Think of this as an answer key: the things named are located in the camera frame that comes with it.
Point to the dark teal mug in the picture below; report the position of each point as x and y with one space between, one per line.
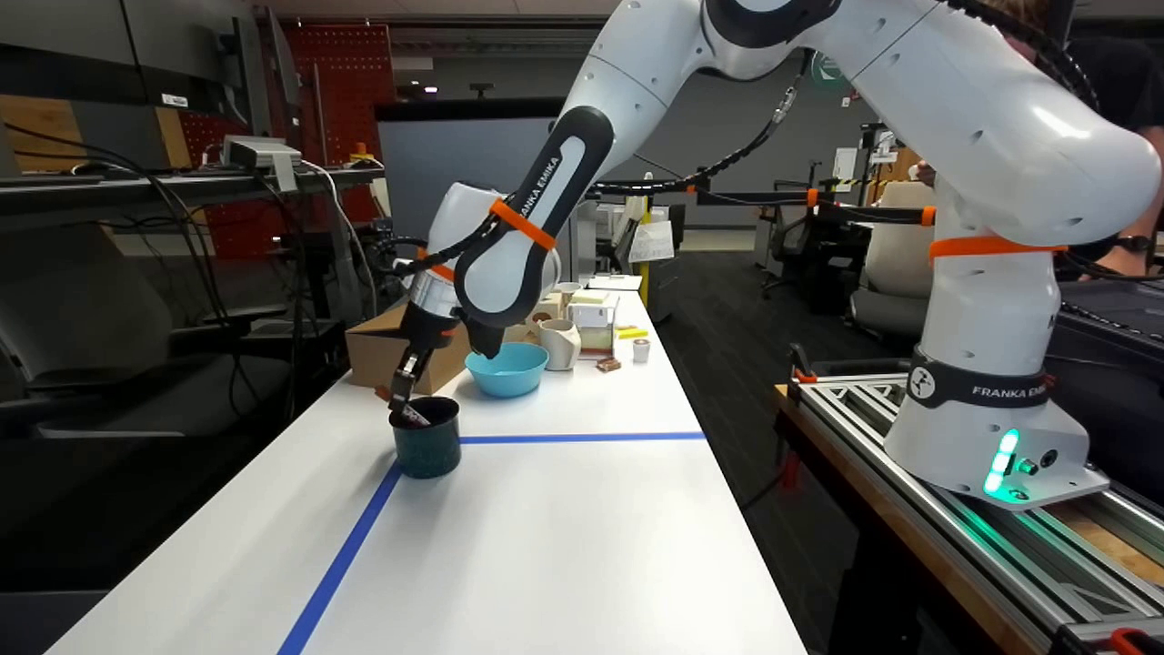
429 456

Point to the red cabinet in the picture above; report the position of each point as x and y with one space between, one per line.
341 83

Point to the wooden board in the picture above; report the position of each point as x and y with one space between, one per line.
1113 538

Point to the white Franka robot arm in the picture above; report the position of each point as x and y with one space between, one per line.
995 131

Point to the brown cardboard box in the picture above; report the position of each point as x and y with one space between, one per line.
377 350

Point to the beige office chair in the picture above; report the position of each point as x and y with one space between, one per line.
893 261

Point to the small white yellow box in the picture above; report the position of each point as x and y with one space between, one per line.
634 345

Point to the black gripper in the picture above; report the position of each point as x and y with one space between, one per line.
423 327

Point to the long blue tape strip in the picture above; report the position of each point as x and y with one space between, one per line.
341 558

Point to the white power adapter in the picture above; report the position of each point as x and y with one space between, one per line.
258 154

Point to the small white cup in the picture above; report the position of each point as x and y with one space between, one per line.
562 345

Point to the black storage case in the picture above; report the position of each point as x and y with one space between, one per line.
1109 365

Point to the person in dark clothes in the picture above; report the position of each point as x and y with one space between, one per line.
1129 73

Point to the light blue bowl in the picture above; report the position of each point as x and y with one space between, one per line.
508 367

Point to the aluminium rail robot stand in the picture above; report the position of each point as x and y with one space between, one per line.
921 532

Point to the grey partition panel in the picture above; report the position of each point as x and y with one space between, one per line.
423 156

